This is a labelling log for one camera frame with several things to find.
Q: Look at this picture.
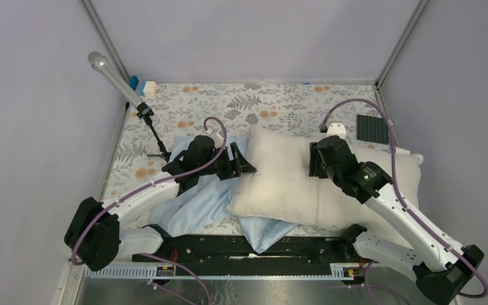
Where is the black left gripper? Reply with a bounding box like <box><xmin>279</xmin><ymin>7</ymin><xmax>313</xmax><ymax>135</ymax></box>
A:
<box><xmin>198</xmin><ymin>142</ymin><xmax>255</xmax><ymax>180</ymax></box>

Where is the cream white pillow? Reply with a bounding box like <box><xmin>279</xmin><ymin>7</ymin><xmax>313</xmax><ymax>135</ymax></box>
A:
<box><xmin>227</xmin><ymin>127</ymin><xmax>409</xmax><ymax>253</ymax></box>

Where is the light blue pillowcase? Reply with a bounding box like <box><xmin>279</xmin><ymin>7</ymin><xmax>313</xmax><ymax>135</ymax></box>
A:
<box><xmin>147</xmin><ymin>135</ymin><xmax>299</xmax><ymax>255</ymax></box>

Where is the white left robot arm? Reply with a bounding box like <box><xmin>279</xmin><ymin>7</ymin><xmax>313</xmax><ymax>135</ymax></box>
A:
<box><xmin>64</xmin><ymin>135</ymin><xmax>257</xmax><ymax>271</ymax></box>

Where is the dark grey studded baseplate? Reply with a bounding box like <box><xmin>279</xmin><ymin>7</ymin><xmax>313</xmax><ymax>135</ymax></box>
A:
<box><xmin>356</xmin><ymin>114</ymin><xmax>390</xmax><ymax>145</ymax></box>

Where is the floral patterned table mat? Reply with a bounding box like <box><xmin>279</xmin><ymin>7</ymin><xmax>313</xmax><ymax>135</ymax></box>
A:
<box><xmin>104</xmin><ymin>82</ymin><xmax>400</xmax><ymax>238</ymax></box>

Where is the blue and white block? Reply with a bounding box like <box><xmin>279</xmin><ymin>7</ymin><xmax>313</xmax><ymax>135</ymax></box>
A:
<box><xmin>129</xmin><ymin>76</ymin><xmax>158</xmax><ymax>97</ymax></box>

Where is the silver microphone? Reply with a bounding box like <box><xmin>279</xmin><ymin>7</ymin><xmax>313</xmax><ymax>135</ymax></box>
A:
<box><xmin>88</xmin><ymin>51</ymin><xmax>143</xmax><ymax>108</ymax></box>

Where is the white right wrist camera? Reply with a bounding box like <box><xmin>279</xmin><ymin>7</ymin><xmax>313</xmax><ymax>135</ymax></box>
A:
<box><xmin>319</xmin><ymin>122</ymin><xmax>347</xmax><ymax>140</ymax></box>

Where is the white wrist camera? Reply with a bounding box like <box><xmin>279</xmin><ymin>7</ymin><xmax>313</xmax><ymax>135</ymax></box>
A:
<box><xmin>319</xmin><ymin>122</ymin><xmax>347</xmax><ymax>140</ymax></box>
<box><xmin>212</xmin><ymin>130</ymin><xmax>225</xmax><ymax>149</ymax></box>

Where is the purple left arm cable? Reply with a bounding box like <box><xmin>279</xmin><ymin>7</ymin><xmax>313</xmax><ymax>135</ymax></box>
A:
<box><xmin>70</xmin><ymin>117</ymin><xmax>229</xmax><ymax>267</ymax></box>

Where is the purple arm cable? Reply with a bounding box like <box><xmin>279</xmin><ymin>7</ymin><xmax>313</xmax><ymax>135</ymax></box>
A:
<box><xmin>70</xmin><ymin>117</ymin><xmax>229</xmax><ymax>267</ymax></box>
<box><xmin>320</xmin><ymin>98</ymin><xmax>488</xmax><ymax>300</ymax></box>

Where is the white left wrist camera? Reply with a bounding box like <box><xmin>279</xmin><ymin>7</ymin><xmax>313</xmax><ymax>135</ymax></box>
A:
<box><xmin>212</xmin><ymin>130</ymin><xmax>225</xmax><ymax>149</ymax></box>

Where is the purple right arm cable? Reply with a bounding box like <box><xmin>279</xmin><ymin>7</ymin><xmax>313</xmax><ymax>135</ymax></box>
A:
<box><xmin>320</xmin><ymin>98</ymin><xmax>488</xmax><ymax>300</ymax></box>

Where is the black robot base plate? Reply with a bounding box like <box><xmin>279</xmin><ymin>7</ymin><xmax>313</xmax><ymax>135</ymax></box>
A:
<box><xmin>132</xmin><ymin>234</ymin><xmax>382</xmax><ymax>277</ymax></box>

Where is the white slotted cable duct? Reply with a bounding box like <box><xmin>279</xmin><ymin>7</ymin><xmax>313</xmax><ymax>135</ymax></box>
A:
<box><xmin>84</xmin><ymin>261</ymin><xmax>353</xmax><ymax>281</ymax></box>

